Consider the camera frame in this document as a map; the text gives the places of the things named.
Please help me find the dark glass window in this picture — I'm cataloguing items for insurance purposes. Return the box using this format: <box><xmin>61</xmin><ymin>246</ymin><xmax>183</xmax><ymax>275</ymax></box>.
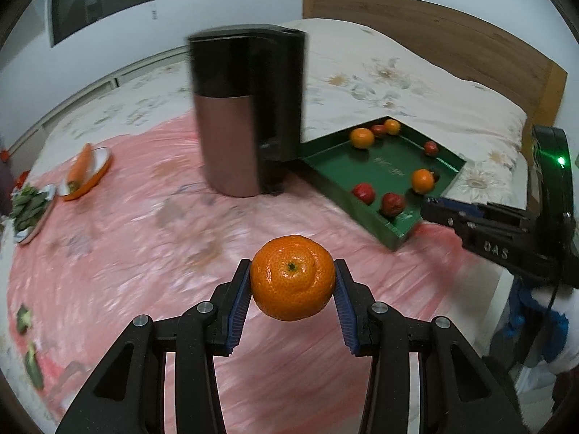
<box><xmin>49</xmin><ymin>0</ymin><xmax>152</xmax><ymax>47</ymax></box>

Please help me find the white plate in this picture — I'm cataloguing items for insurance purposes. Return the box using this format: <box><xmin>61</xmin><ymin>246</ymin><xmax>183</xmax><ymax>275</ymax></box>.
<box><xmin>13</xmin><ymin>183</ymin><xmax>57</xmax><ymax>245</ymax></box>

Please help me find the person's right hand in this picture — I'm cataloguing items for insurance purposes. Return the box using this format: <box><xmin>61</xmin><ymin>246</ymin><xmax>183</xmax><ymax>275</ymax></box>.
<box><xmin>507</xmin><ymin>278</ymin><xmax>571</xmax><ymax>365</ymax></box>

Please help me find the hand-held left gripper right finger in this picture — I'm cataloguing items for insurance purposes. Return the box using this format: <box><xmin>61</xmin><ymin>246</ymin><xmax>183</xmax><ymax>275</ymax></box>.
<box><xmin>334</xmin><ymin>259</ymin><xmax>528</xmax><ymax>434</ymax></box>

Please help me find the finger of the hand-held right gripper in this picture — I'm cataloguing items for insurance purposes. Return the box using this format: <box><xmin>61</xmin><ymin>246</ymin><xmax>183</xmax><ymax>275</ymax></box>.
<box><xmin>441</xmin><ymin>195</ymin><xmax>487</xmax><ymax>213</ymax></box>
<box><xmin>420</xmin><ymin>197</ymin><xmax>471</xmax><ymax>238</ymax></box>

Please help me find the pile of green leaves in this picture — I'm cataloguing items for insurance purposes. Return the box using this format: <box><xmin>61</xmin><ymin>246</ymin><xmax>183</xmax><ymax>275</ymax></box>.
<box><xmin>10</xmin><ymin>184</ymin><xmax>51</xmax><ymax>231</ymax></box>

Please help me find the black and copper kettle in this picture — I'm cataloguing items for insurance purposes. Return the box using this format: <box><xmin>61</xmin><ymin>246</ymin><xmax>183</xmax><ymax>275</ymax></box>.
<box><xmin>187</xmin><ymin>25</ymin><xmax>308</xmax><ymax>198</ymax></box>

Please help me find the green cardboard box tray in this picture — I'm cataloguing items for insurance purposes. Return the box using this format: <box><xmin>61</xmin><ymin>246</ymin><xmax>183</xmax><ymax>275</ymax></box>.
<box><xmin>299</xmin><ymin>116</ymin><xmax>468</xmax><ymax>251</ymax></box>

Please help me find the large orange mandarin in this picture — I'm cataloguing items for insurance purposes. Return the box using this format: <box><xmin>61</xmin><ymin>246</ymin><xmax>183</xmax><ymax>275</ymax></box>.
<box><xmin>411</xmin><ymin>169</ymin><xmax>435</xmax><ymax>193</ymax></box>

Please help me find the pink plastic sheet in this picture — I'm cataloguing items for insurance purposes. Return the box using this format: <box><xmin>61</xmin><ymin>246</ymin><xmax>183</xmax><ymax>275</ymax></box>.
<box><xmin>7</xmin><ymin>111</ymin><xmax>494</xmax><ymax>421</ymax></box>

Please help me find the orange carrot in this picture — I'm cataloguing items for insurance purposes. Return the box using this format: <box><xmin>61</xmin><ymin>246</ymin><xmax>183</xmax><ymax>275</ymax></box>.
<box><xmin>67</xmin><ymin>144</ymin><xmax>94</xmax><ymax>193</ymax></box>

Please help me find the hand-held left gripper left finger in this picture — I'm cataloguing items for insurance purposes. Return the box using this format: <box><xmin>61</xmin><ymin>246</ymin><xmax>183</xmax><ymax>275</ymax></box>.
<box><xmin>54</xmin><ymin>259</ymin><xmax>253</xmax><ymax>434</ymax></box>

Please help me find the wooden bed headboard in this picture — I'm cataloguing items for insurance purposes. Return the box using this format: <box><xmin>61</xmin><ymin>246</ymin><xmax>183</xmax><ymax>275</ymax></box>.
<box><xmin>302</xmin><ymin>0</ymin><xmax>568</xmax><ymax>129</ymax></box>

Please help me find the yellow plate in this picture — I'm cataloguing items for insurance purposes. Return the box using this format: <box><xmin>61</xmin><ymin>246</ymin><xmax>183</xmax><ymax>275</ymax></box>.
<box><xmin>59</xmin><ymin>147</ymin><xmax>112</xmax><ymax>202</ymax></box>

